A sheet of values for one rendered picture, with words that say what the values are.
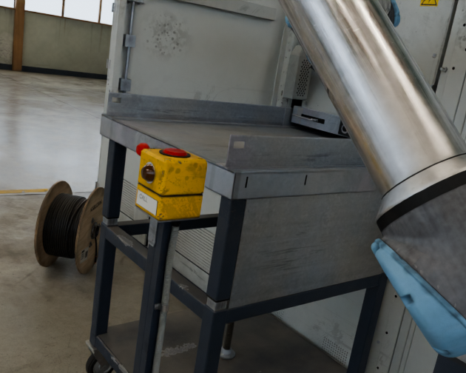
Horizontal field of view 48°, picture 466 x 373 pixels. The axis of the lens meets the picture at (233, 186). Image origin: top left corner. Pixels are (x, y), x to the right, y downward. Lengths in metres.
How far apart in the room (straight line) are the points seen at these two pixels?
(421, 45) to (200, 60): 0.68
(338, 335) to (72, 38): 11.68
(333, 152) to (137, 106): 0.60
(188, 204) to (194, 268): 1.52
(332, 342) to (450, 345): 1.25
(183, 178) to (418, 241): 0.38
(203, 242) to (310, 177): 1.17
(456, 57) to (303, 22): 0.87
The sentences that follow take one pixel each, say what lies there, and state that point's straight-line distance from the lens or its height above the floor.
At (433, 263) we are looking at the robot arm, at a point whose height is 0.90.
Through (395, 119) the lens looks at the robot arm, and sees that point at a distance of 0.61.
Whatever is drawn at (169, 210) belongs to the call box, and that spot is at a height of 0.82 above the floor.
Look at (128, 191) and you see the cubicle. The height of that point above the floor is 0.28.
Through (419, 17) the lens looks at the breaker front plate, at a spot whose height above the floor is 1.25.
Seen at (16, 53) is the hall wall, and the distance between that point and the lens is 12.48.
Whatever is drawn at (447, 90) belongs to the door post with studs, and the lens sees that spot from 1.52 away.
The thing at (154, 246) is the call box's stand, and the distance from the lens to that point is 0.87.
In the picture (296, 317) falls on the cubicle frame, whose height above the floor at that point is 0.21.
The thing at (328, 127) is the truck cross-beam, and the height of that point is 0.88.
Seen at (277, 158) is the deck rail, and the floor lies 0.87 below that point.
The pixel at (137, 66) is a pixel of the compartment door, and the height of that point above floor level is 0.99.
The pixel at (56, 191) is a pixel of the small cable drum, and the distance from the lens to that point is 2.45.
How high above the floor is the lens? 1.07
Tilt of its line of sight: 14 degrees down
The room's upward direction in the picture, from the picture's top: 9 degrees clockwise
